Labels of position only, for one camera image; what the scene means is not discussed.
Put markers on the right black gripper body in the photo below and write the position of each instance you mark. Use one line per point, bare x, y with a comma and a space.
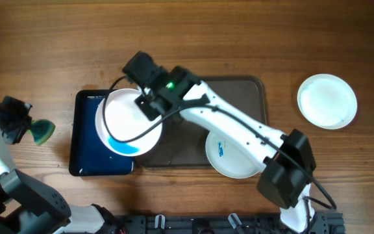
149, 106

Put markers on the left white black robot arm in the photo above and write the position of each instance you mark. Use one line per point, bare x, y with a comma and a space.
28, 205

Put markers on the dark brown serving tray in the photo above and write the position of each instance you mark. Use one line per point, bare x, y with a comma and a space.
182, 145

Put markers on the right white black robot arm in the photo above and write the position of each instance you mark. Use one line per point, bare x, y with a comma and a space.
285, 162

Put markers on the blue water tray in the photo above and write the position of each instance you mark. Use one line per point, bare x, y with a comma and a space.
88, 155

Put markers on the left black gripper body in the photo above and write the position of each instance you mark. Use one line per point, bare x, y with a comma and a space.
13, 119

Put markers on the white plate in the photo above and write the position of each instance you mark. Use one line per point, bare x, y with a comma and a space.
227, 159
118, 119
327, 101

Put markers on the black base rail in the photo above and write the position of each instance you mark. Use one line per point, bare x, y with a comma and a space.
322, 223

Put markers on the green yellow sponge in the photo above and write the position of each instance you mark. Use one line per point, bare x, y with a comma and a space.
41, 130

